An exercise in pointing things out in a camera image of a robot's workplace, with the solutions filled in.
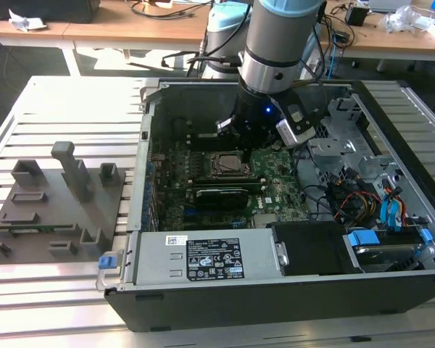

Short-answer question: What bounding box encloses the grey parts rack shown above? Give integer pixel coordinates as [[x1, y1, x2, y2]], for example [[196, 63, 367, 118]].
[[0, 140, 128, 264]]

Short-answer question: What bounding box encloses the silver CPU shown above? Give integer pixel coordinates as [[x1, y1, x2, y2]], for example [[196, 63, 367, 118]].
[[217, 154, 243, 173]]

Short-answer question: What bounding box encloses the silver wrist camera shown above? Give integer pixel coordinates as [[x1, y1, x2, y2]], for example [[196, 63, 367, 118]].
[[275, 104, 317, 148]]

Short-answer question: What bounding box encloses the small black box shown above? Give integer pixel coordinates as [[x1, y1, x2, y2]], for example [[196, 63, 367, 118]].
[[345, 4, 370, 27]]

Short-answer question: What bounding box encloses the wooden desk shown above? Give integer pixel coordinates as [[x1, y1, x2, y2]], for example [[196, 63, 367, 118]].
[[0, 0, 218, 50], [317, 0, 435, 62]]

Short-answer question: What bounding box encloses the blue flat wire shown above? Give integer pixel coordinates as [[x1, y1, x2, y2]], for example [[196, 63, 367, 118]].
[[378, 186, 405, 233]]

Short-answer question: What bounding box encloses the clear plastic bag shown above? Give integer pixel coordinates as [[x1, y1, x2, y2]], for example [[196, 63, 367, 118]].
[[378, 5, 432, 34]]

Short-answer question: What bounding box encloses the black PC case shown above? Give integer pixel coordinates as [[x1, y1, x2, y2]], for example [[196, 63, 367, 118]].
[[96, 78, 435, 334]]

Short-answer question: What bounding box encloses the grey power supply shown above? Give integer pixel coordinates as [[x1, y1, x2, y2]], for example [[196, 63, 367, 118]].
[[121, 227, 289, 291]]

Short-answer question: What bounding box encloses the metal socket cover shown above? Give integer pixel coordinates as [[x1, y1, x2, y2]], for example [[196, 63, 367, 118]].
[[210, 150, 254, 181]]

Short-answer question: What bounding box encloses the blue cable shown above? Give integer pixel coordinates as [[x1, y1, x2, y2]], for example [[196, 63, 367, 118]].
[[328, 30, 338, 79]]

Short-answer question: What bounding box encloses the black bag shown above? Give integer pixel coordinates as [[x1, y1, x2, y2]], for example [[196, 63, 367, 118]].
[[0, 0, 102, 23]]

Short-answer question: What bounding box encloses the crumpled white paper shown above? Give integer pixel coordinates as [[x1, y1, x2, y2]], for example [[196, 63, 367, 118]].
[[7, 9, 49, 30]]

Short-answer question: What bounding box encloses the red yellow wire bundle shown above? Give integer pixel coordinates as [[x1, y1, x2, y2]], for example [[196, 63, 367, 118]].
[[333, 191, 382, 223]]

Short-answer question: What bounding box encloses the black graphics card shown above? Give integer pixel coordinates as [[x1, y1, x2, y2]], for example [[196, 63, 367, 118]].
[[192, 186, 252, 212]]

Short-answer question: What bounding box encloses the metal drive cage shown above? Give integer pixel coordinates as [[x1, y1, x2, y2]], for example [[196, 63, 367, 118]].
[[297, 97, 407, 189]]

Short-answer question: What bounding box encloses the green motherboard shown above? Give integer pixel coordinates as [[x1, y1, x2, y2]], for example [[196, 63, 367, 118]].
[[150, 139, 312, 233]]

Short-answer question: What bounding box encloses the CPU socket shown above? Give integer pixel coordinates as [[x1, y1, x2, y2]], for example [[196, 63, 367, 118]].
[[209, 149, 254, 181]]

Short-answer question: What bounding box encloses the hard disk in blue carrier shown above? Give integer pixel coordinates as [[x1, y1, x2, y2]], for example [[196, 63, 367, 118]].
[[344, 226, 435, 275]]

